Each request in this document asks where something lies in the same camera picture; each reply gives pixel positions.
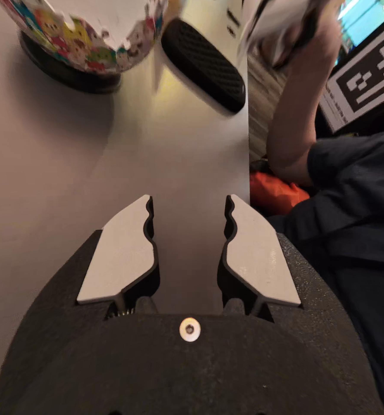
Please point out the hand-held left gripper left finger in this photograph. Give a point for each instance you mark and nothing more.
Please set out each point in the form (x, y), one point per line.
(120, 259)

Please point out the black padded wrist rest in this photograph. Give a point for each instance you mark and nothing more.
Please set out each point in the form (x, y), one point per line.
(205, 64)

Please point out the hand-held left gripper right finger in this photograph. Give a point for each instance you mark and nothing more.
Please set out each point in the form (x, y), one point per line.
(260, 259)

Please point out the black white marker sign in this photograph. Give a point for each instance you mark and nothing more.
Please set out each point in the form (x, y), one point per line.
(367, 81)

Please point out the half-built colourful puzzle ball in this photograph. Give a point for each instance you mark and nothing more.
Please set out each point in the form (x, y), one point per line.
(82, 39)

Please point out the red orange item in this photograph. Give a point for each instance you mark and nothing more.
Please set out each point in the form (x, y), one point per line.
(276, 194)

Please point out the black round ball stand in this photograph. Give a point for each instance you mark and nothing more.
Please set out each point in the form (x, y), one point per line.
(69, 77)

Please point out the person's dark blue shirt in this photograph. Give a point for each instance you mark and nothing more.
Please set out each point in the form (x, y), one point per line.
(357, 210)

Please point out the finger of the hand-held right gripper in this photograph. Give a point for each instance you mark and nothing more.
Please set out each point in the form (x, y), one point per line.
(269, 19)

